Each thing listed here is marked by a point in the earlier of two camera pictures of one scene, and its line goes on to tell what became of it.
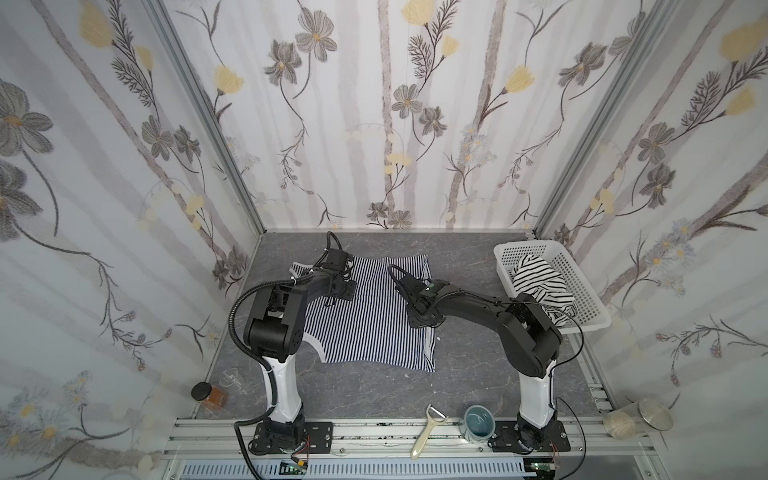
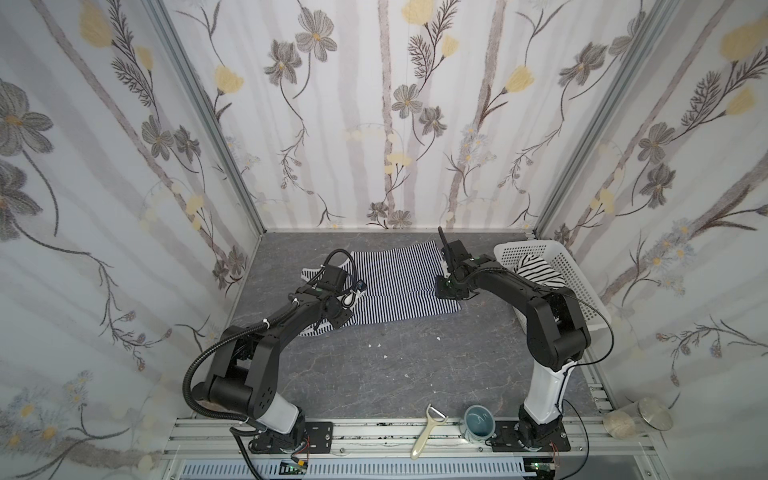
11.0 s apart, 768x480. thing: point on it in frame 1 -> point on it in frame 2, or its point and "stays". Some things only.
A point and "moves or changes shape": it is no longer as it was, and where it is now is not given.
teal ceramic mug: (479, 424) stays
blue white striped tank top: (373, 327) moves or changes shape
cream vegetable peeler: (419, 443) stays
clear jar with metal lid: (637, 419) stays
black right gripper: (408, 291) -> (453, 261)
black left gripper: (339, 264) -> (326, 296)
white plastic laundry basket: (591, 312) stays
